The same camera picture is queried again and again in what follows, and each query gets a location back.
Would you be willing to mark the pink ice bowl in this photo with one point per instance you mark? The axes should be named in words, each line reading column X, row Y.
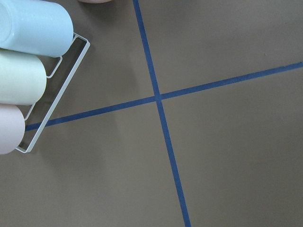
column 94, row 1

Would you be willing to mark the light green cup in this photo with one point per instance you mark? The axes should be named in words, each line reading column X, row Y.
column 22, row 78

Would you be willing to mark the pink cup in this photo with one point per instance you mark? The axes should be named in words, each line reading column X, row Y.
column 12, row 128

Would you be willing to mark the light blue cup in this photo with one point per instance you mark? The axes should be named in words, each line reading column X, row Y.
column 36, row 27

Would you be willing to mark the white wire cup rack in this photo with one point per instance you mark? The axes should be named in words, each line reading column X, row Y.
column 60, row 72

